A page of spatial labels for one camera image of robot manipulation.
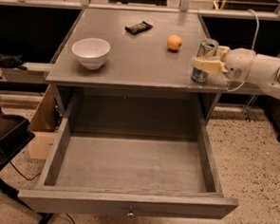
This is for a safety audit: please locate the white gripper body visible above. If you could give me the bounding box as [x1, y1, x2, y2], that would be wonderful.
[224, 47, 255, 82]

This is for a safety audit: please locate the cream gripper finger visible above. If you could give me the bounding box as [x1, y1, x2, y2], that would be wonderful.
[191, 56, 228, 75]
[215, 46, 231, 61]

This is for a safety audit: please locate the silver blue redbull can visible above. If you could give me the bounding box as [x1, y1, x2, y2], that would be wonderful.
[192, 38, 219, 84]

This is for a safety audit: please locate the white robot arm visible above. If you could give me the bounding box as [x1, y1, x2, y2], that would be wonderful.
[191, 46, 280, 100]

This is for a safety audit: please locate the grey wooden drawer cabinet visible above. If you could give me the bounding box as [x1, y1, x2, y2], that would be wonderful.
[47, 9, 218, 140]

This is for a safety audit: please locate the open grey top drawer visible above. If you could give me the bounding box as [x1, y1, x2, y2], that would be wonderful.
[19, 128, 238, 219]

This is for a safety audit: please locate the round metal drawer knob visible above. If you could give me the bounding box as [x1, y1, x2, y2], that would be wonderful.
[126, 208, 135, 218]

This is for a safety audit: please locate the orange fruit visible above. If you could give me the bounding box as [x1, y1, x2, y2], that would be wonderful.
[167, 35, 182, 51]

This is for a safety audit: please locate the black snack bar wrapper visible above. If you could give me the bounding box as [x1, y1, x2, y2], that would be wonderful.
[125, 21, 153, 36]

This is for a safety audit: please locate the white ceramic bowl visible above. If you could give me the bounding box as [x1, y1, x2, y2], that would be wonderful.
[71, 38, 111, 69]

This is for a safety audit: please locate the cardboard box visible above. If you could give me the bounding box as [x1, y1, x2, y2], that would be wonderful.
[28, 86, 57, 160]

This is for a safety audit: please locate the black chair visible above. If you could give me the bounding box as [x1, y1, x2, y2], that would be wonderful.
[0, 99, 63, 224]

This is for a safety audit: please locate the white hanging cable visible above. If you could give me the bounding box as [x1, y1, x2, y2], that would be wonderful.
[227, 8, 261, 94]

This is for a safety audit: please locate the metal railing frame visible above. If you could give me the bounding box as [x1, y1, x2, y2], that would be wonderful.
[0, 0, 280, 23]

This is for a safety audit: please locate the black floor cable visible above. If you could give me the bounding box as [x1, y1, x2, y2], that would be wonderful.
[8, 161, 43, 183]

